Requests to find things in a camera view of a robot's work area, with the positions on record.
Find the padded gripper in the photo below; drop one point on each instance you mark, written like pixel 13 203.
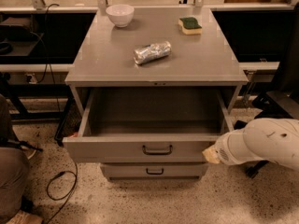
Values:
pixel 222 149

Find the grey top drawer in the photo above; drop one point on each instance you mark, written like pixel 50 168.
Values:
pixel 118 122

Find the grey drawer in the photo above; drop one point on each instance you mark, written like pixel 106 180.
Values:
pixel 118 122
pixel 138 170

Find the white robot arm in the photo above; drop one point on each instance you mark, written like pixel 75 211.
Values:
pixel 274 140

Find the grey lower drawer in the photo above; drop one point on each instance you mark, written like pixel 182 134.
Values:
pixel 138 170

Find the grey metal cabinet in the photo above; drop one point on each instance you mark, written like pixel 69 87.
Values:
pixel 107 57

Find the black office chair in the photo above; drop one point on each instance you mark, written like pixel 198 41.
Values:
pixel 280 99

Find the crushed silver can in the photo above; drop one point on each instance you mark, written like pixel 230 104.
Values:
pixel 152 52

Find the yellow green sponge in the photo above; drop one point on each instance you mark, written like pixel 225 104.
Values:
pixel 190 26

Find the white ceramic bowl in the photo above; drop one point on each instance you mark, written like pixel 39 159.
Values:
pixel 120 15

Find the person in brown trousers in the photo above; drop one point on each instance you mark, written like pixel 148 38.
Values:
pixel 14 171

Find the black top drawer handle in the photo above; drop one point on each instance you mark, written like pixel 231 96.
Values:
pixel 157 152

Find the black drawer handle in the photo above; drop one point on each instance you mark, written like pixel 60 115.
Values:
pixel 155 172
pixel 157 152

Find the black lower drawer handle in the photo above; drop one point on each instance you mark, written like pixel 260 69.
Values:
pixel 155 172

